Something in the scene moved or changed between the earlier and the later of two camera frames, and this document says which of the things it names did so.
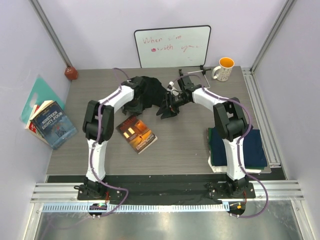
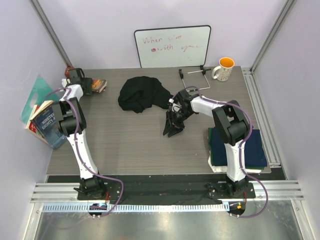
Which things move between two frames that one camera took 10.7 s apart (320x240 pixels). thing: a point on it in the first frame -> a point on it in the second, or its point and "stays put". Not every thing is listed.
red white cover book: [31, 127] stays put
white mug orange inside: [226, 64] stays put
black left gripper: [137, 109] -> [88, 82]
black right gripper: [164, 109] -> [170, 126]
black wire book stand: [201, 69] stays put
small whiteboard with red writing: [173, 46] stays put
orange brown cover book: [136, 133] -> [99, 85]
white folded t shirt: [222, 169] stays put
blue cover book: [54, 124] stays put
